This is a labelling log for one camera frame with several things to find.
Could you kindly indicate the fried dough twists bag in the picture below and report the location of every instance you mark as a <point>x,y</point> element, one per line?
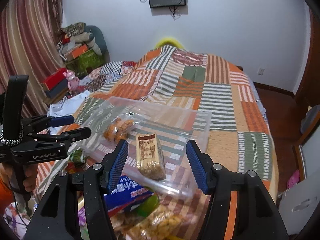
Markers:
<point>158,225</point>

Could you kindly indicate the checkered patchwork quilt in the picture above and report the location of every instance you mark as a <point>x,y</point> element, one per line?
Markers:
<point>106,76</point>

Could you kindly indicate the clear plastic storage bin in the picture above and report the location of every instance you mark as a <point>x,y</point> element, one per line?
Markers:
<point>174,127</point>

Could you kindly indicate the orange cardboard box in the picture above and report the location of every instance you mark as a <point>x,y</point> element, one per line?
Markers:
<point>75,52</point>

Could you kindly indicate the green fabric box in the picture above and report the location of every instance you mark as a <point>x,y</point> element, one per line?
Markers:
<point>86,61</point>

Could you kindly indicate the white shirt on bed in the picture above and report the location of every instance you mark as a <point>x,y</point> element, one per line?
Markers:
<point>67,106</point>

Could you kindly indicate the white wall socket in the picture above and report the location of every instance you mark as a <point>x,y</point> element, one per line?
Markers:
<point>260,71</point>

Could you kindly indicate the green pea snack bag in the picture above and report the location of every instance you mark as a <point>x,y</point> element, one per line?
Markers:
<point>78,157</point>

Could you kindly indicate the yellow hoop behind bed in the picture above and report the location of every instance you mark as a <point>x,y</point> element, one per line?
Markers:
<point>168,41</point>

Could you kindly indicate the person's left hand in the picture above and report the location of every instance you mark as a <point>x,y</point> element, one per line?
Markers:
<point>26,177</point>

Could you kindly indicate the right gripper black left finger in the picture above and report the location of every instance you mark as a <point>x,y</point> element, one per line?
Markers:
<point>56,216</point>

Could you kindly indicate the red striped curtain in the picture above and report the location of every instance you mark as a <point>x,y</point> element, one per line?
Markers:
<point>30,30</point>

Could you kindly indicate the grey green stuffed cushion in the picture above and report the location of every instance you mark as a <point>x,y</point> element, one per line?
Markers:
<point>93,38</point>

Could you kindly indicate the red flat box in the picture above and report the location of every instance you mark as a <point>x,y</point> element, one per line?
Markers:
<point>51,81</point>

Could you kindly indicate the beige cracker block pack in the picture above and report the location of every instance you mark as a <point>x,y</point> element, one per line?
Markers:
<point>149,157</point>

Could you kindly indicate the striped patchwork bedspread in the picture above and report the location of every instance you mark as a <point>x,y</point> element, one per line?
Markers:
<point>202,89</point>

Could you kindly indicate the pink plush toy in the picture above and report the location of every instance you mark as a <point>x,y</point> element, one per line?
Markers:
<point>73,80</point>

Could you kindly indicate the brown wooden door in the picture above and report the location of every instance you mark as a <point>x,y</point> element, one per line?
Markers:
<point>308,91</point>

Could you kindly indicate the pink slipper on floor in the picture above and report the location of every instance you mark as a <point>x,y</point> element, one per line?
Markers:
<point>294,179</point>

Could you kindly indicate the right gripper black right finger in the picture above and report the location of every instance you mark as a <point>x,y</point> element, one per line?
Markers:
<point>256,217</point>

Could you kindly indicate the white wardrobe with stickers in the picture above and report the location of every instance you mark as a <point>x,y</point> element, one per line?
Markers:
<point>299,205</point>

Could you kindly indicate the round cookies clear bag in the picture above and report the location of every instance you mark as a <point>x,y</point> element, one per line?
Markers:
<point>118,129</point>

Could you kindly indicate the blue white snack bag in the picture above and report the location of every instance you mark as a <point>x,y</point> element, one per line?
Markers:
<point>127,194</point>

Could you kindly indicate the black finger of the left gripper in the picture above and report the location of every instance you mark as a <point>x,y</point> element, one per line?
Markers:
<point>56,143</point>
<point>39,123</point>

